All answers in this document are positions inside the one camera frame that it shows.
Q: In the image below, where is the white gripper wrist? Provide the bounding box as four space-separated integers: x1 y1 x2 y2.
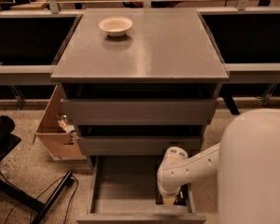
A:
157 147 188 207

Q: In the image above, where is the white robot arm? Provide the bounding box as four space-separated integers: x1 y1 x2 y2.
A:
157 108 280 224

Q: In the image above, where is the grey bottom drawer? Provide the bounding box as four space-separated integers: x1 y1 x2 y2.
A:
77 156 206 224

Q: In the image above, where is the grey drawer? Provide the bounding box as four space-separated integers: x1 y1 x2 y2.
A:
61 99 216 125
77 156 206 224
77 136 203 156

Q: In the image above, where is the grey middle drawer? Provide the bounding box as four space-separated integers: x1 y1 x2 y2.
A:
77 136 203 156

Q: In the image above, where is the grey drawer cabinet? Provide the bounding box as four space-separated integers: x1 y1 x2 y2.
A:
50 7 230 166

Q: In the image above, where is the grey top drawer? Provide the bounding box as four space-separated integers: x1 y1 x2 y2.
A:
61 99 216 125

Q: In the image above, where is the black stand leg left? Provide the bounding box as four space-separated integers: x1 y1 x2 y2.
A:
30 172 73 224

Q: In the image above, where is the wooden box on floor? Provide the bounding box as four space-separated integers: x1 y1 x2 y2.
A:
35 88 86 161

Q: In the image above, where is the black chair left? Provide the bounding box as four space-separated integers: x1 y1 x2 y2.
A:
0 116 21 161

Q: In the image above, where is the white paper bowl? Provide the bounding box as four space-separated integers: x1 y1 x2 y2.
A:
99 16 133 37

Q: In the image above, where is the black cable on floor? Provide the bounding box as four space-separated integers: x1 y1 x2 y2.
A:
3 175 80 224

